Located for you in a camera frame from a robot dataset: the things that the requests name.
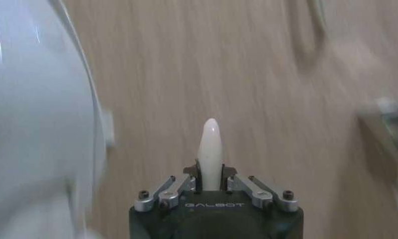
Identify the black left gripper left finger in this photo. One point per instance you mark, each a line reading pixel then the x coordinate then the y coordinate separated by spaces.
pixel 172 189

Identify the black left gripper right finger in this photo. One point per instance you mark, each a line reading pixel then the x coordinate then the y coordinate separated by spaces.
pixel 256 190

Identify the white ceramic toilet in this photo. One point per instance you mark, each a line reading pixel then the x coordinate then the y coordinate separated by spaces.
pixel 40 117

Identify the blurred grey metal fixture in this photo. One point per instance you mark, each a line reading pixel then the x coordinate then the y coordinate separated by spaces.
pixel 389 129

